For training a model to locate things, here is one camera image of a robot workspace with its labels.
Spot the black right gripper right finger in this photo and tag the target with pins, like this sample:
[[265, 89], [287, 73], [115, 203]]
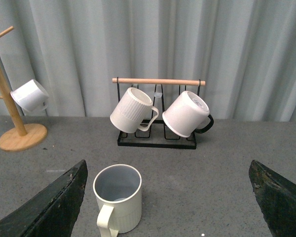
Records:
[[276, 197]]

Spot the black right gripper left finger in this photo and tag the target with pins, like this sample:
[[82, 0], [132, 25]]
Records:
[[53, 211]]

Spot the cream ribbed mug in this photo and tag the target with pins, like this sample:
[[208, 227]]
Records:
[[131, 111], [118, 191]]

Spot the wooden mug tree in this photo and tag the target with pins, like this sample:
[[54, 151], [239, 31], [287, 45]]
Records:
[[22, 136]]

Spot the white mug on tree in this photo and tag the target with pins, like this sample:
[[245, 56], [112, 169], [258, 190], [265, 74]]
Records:
[[32, 97]]

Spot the cream ribbed hanging mug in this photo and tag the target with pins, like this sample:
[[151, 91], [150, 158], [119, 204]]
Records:
[[131, 111]]

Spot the white mug black handle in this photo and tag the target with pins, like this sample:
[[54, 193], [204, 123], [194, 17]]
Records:
[[187, 114]]

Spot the black wire mug rack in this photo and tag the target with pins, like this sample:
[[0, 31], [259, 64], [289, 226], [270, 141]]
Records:
[[158, 135]]

